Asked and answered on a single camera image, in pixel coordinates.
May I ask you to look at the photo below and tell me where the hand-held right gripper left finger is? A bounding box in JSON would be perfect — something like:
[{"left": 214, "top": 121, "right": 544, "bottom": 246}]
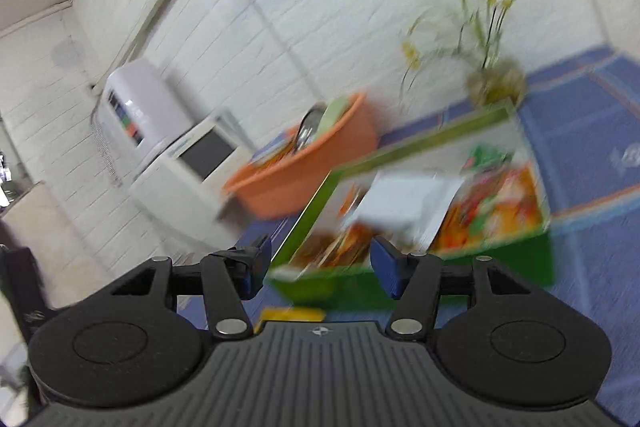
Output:
[{"left": 110, "top": 234, "right": 273, "bottom": 340}]

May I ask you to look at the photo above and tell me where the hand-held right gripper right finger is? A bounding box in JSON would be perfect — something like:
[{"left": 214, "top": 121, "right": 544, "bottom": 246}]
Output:
[{"left": 369, "top": 236, "right": 531, "bottom": 340}]

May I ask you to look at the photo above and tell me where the brown dried meat packet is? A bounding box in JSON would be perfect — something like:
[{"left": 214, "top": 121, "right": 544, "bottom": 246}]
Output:
[{"left": 295, "top": 222, "right": 376, "bottom": 268}]

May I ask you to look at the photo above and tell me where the white snack packet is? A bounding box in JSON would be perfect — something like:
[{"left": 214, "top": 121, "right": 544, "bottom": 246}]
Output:
[{"left": 357, "top": 169, "right": 466, "bottom": 248}]

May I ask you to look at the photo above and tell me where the green cardboard box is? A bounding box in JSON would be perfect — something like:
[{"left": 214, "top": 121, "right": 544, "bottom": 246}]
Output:
[{"left": 265, "top": 99, "right": 556, "bottom": 313}]

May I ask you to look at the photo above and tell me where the yellow snack packet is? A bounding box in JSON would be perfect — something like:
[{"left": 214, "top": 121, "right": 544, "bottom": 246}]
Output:
[{"left": 255, "top": 307, "right": 326, "bottom": 333}]

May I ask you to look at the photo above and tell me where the orange plastic basin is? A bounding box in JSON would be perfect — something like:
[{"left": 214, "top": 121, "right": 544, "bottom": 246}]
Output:
[{"left": 223, "top": 93, "right": 379, "bottom": 220}]

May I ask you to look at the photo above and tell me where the white countertop appliance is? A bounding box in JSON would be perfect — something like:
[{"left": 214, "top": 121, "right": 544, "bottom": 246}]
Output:
[{"left": 129, "top": 109, "right": 256, "bottom": 238}]

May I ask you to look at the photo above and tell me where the orange red snack packet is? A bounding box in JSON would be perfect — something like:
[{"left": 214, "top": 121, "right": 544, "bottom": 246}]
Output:
[{"left": 435, "top": 162, "right": 543, "bottom": 253}]

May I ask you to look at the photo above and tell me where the green snack packet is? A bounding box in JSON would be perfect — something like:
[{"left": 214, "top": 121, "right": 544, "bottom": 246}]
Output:
[{"left": 462, "top": 144, "right": 516, "bottom": 172}]

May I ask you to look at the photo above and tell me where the metal bowl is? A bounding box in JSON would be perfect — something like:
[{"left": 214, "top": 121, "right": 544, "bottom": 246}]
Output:
[{"left": 292, "top": 103, "right": 326, "bottom": 152}]

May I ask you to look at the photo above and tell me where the pale green bowl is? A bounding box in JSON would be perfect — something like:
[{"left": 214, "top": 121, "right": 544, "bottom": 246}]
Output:
[{"left": 312, "top": 96, "right": 351, "bottom": 142}]

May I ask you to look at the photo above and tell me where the white water dispenser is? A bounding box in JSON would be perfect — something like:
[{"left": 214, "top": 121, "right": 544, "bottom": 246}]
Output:
[{"left": 102, "top": 59, "right": 193, "bottom": 148}]

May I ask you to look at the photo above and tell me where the blue checked tablecloth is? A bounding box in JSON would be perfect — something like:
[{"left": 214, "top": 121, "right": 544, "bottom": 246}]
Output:
[{"left": 175, "top": 47, "right": 640, "bottom": 427}]

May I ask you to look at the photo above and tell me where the glass vase with flowers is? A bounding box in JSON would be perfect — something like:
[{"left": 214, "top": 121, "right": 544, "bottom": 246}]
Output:
[{"left": 400, "top": 0, "right": 558, "bottom": 108}]

